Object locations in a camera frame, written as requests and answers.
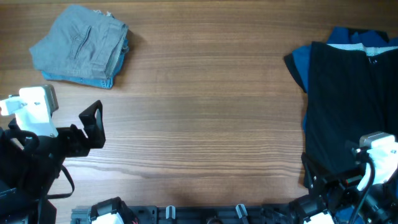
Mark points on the grey shorts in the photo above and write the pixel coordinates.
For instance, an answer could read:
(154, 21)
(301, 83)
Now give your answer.
(81, 43)

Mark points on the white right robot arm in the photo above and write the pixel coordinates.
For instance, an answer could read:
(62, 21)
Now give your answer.
(376, 204)

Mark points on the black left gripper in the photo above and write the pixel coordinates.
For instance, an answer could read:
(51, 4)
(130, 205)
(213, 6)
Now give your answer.
(80, 147)

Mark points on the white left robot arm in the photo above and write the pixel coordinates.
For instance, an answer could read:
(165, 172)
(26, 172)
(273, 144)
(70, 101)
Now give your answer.
(30, 164)

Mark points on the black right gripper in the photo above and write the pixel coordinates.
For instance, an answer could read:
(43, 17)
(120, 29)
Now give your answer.
(337, 188)

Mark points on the light blue denim jeans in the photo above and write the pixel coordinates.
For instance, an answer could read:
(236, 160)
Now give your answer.
(102, 77)

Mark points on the black garment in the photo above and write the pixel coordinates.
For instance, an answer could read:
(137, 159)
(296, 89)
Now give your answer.
(331, 150)

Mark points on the teal blue garment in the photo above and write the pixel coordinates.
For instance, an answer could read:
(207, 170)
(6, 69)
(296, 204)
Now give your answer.
(350, 81)

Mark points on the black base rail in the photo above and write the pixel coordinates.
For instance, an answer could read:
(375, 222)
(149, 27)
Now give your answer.
(115, 210)

